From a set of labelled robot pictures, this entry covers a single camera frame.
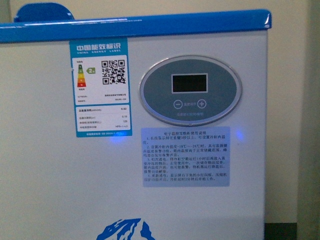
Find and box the white chest freezer blue rim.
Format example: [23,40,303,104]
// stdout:
[0,9,272,240]

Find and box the pale instruction sticker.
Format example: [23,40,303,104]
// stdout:
[141,126,231,188]

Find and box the blue energy label sticker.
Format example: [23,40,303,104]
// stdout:
[69,38,132,138]

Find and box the blue lid handle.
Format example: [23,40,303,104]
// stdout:
[13,2,75,23]

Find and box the oval grey control panel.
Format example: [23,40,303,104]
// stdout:
[139,55,243,127]

